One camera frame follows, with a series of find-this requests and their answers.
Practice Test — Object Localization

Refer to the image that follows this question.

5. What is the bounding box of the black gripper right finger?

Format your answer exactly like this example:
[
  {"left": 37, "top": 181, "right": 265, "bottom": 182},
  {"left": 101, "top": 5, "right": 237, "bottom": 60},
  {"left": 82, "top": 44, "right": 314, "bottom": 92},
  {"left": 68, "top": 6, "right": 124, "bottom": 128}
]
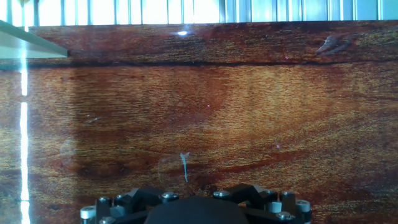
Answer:
[{"left": 213, "top": 183, "right": 313, "bottom": 224}]

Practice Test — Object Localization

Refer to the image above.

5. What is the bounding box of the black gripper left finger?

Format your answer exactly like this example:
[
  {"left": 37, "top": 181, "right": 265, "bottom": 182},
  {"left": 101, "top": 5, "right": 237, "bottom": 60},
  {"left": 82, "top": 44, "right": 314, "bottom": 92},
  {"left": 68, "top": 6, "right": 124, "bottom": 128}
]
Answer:
[{"left": 80, "top": 187, "right": 180, "bottom": 224}]

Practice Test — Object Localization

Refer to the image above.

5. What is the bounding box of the beige plastic shelf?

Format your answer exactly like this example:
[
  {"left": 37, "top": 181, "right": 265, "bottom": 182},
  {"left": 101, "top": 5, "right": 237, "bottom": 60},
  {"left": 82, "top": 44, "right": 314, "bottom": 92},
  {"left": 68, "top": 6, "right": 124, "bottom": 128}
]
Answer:
[{"left": 0, "top": 19, "right": 69, "bottom": 60}]

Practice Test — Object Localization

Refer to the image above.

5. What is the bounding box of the dark red wooden board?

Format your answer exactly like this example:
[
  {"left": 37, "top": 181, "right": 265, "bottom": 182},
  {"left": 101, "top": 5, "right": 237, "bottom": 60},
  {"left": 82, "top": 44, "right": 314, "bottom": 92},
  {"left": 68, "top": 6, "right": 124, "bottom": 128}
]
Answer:
[{"left": 0, "top": 20, "right": 398, "bottom": 224}]

